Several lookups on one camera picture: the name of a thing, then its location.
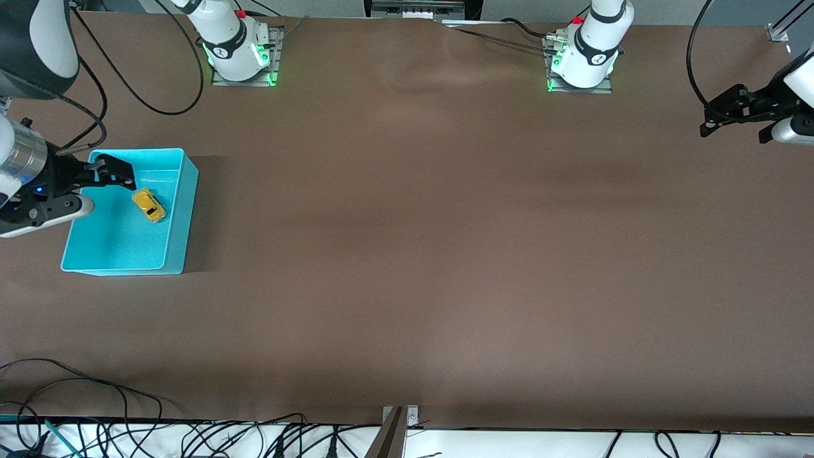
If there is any yellow toy beetle car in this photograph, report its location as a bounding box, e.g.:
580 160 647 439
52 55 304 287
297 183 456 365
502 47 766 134
132 188 167 223

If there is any turquoise plastic bin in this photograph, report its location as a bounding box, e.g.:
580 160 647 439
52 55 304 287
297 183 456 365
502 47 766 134
60 148 199 276

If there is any brown table mat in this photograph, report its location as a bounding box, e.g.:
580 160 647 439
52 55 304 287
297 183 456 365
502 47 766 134
0 11 814 433

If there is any dark metal bar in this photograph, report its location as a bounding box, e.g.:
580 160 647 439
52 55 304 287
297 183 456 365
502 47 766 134
364 407 408 458

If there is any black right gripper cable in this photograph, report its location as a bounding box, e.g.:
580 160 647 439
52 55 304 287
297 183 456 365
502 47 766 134
0 67 107 156

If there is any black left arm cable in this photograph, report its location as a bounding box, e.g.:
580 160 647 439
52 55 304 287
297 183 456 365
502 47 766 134
687 0 757 125

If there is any black right arm cable loop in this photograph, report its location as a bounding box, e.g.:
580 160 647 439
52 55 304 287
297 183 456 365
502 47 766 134
70 0 205 116

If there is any aluminium frame rail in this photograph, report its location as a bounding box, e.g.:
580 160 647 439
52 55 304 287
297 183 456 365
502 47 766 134
773 0 814 36

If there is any grey left arm base plate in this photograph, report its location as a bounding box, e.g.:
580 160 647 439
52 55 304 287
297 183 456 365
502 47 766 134
546 35 614 95

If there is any thin black cable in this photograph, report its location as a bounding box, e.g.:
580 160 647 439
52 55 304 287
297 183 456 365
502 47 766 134
16 380 131 424
0 358 163 420

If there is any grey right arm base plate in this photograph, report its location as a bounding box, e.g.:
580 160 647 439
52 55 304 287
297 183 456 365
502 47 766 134
211 25 284 87

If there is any black base cable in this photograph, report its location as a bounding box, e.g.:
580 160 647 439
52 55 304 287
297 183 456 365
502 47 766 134
499 17 555 40

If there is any grey base cable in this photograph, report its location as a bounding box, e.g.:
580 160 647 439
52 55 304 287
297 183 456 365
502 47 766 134
445 27 554 55

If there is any teal cable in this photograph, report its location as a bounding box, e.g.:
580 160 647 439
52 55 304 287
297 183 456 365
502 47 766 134
0 415 83 458

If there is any long arched black cable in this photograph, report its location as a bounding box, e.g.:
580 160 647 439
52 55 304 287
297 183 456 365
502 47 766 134
178 413 307 458

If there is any looped black cable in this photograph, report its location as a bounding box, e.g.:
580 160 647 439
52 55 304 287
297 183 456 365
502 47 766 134
654 431 682 458

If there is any grey metal frame box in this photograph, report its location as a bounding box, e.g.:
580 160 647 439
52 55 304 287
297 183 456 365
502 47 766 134
364 0 482 21

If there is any silver metal bracket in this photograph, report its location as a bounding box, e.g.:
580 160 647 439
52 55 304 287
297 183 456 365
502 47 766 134
382 405 420 428

